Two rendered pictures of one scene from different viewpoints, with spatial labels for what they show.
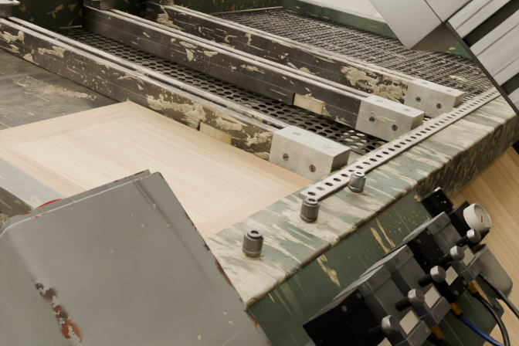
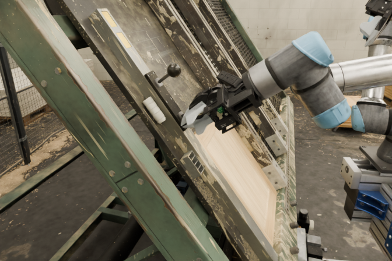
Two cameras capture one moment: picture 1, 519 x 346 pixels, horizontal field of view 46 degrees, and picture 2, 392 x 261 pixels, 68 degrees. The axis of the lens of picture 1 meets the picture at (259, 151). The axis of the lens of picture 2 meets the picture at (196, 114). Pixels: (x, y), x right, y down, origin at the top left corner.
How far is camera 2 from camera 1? 111 cm
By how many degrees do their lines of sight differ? 38
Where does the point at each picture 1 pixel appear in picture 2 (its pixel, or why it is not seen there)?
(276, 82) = not seen: hidden behind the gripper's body
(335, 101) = (266, 126)
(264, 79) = not seen: hidden behind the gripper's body
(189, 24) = (207, 16)
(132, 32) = (196, 21)
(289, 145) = (274, 171)
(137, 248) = not seen: outside the picture
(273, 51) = (237, 63)
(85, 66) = (203, 69)
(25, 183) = (234, 196)
